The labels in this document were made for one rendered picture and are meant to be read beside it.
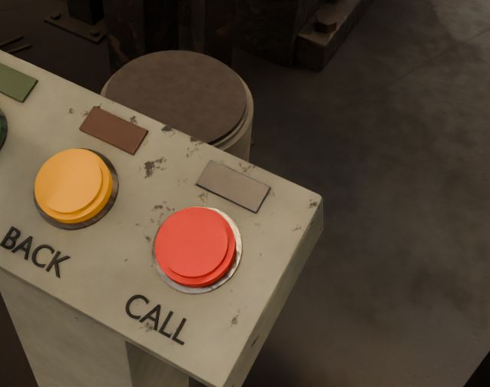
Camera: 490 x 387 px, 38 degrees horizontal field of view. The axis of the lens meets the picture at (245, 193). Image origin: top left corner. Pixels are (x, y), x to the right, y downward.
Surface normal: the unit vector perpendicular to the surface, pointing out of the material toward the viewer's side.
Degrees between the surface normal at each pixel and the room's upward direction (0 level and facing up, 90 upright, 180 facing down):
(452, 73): 0
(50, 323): 90
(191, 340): 20
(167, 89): 0
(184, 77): 0
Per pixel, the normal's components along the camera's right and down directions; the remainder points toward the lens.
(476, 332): 0.06, -0.62
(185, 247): -0.11, -0.36
